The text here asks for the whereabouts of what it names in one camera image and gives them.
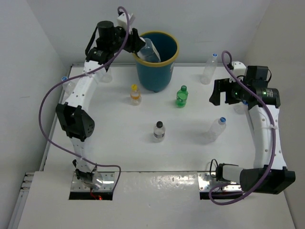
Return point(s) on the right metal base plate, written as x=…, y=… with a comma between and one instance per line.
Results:
x=206, y=181

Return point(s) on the blue bin yellow rim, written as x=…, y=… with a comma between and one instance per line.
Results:
x=156, y=76

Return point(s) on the small bottle yellow cap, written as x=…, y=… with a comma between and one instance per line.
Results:
x=135, y=95

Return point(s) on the square clear bottle white cap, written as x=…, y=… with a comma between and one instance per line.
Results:
x=149, y=52

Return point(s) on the clear bottle blue cap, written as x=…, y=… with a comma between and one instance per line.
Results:
x=216, y=129

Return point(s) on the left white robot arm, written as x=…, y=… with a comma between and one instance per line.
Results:
x=73, y=114

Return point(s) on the metal base plate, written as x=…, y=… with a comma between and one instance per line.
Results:
x=104, y=182
x=206, y=181

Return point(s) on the bottle with blue label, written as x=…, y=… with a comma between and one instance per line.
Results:
x=241, y=107

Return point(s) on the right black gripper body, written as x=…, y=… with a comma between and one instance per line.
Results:
x=238, y=89

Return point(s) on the green plastic bottle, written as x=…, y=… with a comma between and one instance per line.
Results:
x=181, y=96

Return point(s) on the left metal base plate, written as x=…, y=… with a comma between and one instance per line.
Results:
x=104, y=182

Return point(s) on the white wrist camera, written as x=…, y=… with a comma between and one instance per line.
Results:
x=122, y=20
x=239, y=68

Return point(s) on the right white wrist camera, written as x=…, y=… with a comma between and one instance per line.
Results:
x=239, y=68

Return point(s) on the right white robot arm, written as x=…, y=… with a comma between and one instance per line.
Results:
x=270, y=171

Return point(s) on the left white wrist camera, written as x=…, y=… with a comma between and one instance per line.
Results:
x=122, y=20

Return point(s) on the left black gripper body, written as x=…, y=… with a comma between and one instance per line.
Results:
x=118, y=39

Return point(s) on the small bottle black cap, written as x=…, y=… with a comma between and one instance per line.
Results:
x=159, y=131

